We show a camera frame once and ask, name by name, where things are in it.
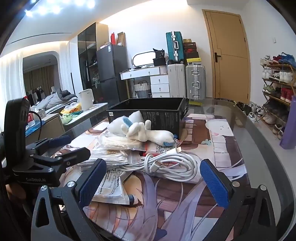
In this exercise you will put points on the white suitcase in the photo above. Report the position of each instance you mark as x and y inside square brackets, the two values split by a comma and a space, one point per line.
[177, 81]

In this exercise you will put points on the marble top side cabinet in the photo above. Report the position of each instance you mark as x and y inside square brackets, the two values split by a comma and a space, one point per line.
[76, 119]

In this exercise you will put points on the person's left hand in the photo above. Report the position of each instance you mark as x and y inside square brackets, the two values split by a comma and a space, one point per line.
[15, 192]

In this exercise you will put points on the silver suitcase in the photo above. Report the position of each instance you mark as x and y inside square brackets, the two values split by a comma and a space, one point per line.
[195, 81]

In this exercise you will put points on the green and yellow plastic bags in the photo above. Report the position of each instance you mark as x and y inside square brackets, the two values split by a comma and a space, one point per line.
[69, 114]

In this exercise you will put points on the purple bag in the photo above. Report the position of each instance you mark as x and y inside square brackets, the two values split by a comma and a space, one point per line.
[288, 125]

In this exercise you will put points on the black glass wardrobe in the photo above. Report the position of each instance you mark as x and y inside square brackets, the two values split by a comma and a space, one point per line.
[86, 46]

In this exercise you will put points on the wooden shoe rack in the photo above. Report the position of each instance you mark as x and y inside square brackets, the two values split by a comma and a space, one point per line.
[276, 82]

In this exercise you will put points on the black bag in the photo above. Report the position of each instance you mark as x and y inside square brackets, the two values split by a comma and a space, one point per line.
[159, 56]

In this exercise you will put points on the dark grey refrigerator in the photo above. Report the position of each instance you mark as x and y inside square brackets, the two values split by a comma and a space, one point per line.
[111, 69]

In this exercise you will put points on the white curtain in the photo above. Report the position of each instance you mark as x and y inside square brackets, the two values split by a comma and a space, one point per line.
[10, 88]

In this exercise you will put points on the oval mirror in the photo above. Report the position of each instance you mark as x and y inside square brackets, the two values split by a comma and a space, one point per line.
[144, 59]

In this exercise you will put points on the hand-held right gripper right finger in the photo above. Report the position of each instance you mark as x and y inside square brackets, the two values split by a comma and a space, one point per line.
[214, 185]

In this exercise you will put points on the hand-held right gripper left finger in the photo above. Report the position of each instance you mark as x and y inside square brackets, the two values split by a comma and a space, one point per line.
[92, 180]

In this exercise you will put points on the white printed plastic packet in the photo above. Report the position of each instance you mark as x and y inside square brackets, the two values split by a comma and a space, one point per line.
[111, 185]

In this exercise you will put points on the white foam padding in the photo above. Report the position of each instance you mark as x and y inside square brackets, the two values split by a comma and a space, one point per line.
[136, 115]

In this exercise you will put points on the brown cardboard box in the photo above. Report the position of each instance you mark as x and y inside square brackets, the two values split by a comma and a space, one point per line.
[121, 39]

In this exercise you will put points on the black shoe box red logo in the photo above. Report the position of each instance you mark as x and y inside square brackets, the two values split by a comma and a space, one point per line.
[190, 48]

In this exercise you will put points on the teal suitcase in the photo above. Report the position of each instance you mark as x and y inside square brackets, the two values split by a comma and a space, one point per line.
[174, 46]

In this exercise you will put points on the brown shoe box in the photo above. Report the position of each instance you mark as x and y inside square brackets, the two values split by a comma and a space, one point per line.
[189, 40]

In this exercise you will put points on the wicker laundry basket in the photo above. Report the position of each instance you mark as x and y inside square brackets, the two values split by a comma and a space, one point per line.
[141, 90]

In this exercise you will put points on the group of shoes on floor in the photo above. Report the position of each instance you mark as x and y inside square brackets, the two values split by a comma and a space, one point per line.
[248, 110]

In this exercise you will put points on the tan wooden door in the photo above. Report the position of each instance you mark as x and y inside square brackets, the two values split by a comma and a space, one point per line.
[231, 69]

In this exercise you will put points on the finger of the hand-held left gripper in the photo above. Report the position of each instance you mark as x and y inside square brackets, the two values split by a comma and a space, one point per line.
[74, 154]
[59, 140]

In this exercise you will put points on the white electric kettle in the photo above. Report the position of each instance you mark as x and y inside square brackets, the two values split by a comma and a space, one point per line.
[85, 99]

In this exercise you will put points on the white plush toy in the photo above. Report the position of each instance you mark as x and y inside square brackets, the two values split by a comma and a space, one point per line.
[157, 135]

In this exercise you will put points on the bed with piled clothes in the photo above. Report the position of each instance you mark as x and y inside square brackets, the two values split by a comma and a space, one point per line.
[55, 97]

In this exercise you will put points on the yellow and black shoe box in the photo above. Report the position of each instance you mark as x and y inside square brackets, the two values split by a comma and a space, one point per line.
[193, 61]

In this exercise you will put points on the printed desk mat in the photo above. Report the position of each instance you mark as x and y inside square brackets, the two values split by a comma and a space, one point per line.
[222, 143]

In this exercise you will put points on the white vanity desk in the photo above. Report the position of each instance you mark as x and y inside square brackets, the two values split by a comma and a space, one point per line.
[143, 72]

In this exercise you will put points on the black cardboard box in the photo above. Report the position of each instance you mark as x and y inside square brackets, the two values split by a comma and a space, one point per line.
[161, 120]

